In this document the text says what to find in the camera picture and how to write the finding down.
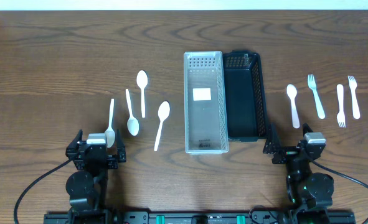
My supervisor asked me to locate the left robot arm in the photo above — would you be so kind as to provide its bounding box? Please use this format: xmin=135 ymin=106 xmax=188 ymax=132
xmin=65 ymin=130 xmax=126 ymax=212

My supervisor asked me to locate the white label in clear basket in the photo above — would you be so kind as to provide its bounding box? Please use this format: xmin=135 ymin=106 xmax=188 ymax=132
xmin=192 ymin=88 xmax=212 ymax=101

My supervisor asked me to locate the clear plastic basket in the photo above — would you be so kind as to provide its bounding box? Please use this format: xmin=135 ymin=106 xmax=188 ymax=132
xmin=184 ymin=51 xmax=229 ymax=154

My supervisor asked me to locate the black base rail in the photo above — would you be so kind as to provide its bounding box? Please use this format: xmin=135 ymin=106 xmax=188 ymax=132
xmin=43 ymin=209 xmax=356 ymax=224

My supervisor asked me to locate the white fork long handle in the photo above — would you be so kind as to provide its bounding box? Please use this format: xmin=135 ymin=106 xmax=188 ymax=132
xmin=307 ymin=74 xmax=326 ymax=119

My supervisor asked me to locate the white fork tines down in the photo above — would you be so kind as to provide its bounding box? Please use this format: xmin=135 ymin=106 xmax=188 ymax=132
xmin=336 ymin=84 xmax=346 ymax=128

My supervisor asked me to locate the black plastic basket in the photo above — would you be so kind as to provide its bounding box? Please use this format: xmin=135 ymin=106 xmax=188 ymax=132
xmin=223 ymin=50 xmax=269 ymax=142

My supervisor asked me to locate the white spoon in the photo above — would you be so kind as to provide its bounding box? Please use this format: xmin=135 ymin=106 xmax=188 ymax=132
xmin=286 ymin=84 xmax=300 ymax=129
xmin=105 ymin=98 xmax=116 ymax=148
xmin=125 ymin=89 xmax=139 ymax=136
xmin=136 ymin=70 xmax=148 ymax=118
xmin=154 ymin=101 xmax=171 ymax=151

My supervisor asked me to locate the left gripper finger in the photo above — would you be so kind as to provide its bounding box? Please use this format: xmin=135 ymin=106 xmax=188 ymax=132
xmin=66 ymin=129 xmax=83 ymax=150
xmin=116 ymin=129 xmax=126 ymax=155

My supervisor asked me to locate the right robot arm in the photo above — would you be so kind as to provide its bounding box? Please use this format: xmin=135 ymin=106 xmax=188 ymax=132
xmin=263 ymin=123 xmax=334 ymax=210

